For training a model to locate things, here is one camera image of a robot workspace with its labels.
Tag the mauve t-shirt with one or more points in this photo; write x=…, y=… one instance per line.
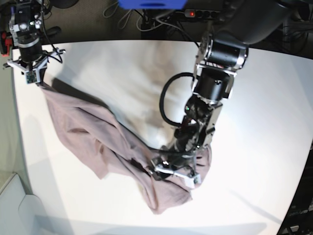
x=86, y=126

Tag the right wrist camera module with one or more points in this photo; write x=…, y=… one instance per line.
x=31, y=77

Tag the blue box overhead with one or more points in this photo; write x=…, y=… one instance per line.
x=152, y=4

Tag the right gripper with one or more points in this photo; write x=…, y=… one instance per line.
x=39, y=65

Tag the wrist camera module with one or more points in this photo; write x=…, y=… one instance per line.
x=31, y=77
x=192, y=181

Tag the red black clamp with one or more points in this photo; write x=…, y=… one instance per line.
x=5, y=43

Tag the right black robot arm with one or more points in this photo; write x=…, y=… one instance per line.
x=22, y=26

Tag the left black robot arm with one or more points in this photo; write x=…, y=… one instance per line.
x=222, y=52

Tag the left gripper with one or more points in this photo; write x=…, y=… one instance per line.
x=172, y=162

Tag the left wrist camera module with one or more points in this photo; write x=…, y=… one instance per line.
x=192, y=181

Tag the white power strip red switch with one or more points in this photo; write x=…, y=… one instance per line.
x=201, y=14

